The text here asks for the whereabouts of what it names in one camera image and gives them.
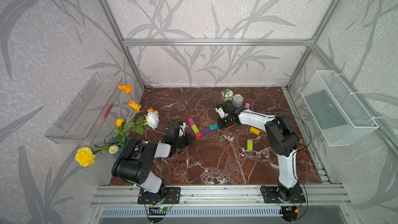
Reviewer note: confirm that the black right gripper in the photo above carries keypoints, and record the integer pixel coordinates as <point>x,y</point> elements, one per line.
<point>221,126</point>

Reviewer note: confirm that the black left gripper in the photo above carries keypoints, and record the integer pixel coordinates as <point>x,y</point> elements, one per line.
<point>187,137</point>

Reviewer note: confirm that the teal block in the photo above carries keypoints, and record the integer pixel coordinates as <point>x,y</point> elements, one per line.
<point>213,127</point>

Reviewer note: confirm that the lime green long block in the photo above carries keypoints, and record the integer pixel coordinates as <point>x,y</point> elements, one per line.
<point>195,129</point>

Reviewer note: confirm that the purple long block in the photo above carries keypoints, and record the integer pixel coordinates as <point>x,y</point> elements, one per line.
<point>205,132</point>

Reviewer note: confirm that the magenta long block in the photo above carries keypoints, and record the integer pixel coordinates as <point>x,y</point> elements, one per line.
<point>190,120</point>

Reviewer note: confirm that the yellow block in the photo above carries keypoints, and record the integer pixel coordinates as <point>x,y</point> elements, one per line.
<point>255,131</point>

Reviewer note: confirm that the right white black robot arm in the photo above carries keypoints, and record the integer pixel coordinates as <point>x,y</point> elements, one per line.
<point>283,140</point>

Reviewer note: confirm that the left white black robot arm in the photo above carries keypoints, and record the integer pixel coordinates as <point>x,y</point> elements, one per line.
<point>135,161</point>

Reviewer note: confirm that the silver tin can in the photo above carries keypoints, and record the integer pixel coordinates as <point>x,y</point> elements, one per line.
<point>237,100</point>

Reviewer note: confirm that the yellow green labelled tin can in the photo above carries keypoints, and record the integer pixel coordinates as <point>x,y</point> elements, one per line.
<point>226,95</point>

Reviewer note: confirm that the left circuit board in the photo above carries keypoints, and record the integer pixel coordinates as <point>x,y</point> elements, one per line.
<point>159,210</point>

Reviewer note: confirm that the circuit board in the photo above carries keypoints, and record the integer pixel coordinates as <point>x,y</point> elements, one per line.
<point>159,210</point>
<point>290,211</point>

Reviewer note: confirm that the flower bouquet in glass vase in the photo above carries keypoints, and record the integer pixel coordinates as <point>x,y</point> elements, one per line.
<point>124,126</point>

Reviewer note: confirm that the right circuit board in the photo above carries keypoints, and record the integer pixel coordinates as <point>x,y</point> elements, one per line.
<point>290,211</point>

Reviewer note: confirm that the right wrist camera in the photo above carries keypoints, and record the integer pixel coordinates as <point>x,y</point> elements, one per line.
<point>226,108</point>

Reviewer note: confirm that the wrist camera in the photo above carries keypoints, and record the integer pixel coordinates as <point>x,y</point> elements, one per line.
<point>226,108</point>
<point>176,130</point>

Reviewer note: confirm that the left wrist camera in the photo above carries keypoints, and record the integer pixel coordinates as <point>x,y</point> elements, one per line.
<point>176,130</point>

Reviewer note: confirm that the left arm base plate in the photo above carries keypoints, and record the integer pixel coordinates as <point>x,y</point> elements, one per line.
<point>166,195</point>

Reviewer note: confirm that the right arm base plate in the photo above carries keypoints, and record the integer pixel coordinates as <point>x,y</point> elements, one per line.
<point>280,194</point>

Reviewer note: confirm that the clear plastic wall shelf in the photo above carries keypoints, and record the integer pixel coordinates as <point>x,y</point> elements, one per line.
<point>82,120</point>

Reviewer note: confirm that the white wire basket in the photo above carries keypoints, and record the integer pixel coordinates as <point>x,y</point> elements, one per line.
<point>340,116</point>

